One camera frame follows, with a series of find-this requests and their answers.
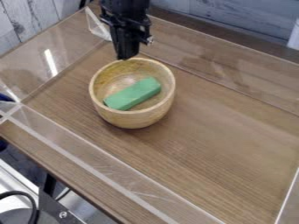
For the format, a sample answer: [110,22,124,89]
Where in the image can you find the green rectangular block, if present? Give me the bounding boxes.
[103,77,162,111]

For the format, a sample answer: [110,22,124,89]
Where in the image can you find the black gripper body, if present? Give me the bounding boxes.
[99,0,154,45]

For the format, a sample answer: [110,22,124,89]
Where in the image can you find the black cable lower left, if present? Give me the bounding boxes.
[0,190,42,224]

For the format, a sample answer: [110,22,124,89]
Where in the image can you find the clear acrylic wall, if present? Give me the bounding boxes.
[0,82,226,224]
[143,17,299,115]

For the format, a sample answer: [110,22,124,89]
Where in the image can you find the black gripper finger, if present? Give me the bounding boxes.
[110,26,118,56]
[116,28,139,60]

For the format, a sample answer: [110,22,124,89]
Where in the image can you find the clear acrylic front wall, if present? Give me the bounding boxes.
[0,82,226,224]

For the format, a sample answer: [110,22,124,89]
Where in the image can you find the light brown wooden bowl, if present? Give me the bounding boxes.
[88,58,176,129]

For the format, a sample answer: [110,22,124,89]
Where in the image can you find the clear acrylic back wall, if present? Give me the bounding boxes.
[143,17,299,115]

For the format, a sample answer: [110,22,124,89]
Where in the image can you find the black metal table leg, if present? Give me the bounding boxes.
[43,174,58,197]

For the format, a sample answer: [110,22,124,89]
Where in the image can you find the clear acrylic corner bracket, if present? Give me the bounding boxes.
[86,7,112,41]

